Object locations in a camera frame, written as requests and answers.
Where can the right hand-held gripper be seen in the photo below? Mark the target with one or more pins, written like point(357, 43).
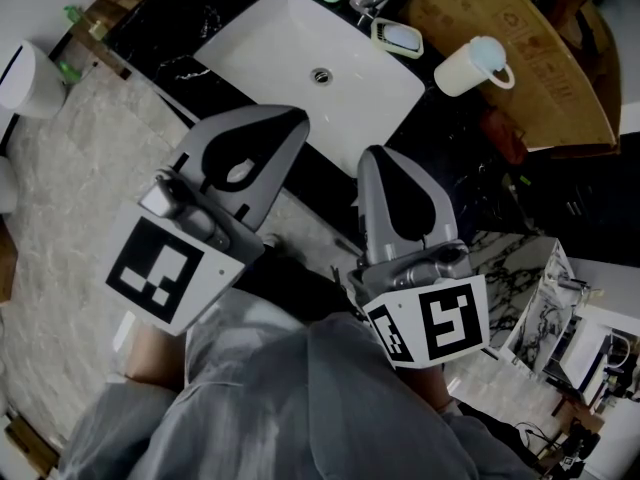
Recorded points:
point(450, 318)

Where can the person's right forearm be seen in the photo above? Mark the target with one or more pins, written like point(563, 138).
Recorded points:
point(425, 385)

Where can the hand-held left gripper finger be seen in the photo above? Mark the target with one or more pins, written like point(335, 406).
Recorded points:
point(287, 168)

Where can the brown leather pouch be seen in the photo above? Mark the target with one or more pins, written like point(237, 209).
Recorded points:
point(502, 135)

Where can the large cardboard box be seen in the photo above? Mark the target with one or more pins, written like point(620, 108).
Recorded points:
point(525, 43)

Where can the white rounded container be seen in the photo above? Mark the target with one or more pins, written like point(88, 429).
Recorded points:
point(7, 185)

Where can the soap dish with soap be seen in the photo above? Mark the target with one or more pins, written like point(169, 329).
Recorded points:
point(380, 35)

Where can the white cup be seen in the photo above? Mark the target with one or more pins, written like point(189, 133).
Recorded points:
point(465, 70)

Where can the white cabinet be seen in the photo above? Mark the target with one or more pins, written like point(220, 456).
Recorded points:
point(600, 348)

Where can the small beige box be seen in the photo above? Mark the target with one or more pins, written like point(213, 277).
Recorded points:
point(97, 29)

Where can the person's left forearm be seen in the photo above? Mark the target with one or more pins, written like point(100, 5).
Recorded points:
point(155, 358)

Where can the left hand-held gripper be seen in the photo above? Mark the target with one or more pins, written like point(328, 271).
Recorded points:
point(150, 268)

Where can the green bottle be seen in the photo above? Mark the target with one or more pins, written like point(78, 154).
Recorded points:
point(70, 71)
point(73, 14)

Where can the person's black trousers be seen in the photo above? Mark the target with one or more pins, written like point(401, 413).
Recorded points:
point(300, 288)

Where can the person's grey shirt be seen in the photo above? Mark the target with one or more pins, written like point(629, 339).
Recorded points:
point(280, 408)

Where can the white sink basin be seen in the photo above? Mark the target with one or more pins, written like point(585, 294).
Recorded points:
point(280, 53)

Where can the marble-pattern cabinet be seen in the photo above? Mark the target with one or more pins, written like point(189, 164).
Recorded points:
point(520, 278)

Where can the black cabinet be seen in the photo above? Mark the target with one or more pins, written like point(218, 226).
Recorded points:
point(590, 193)

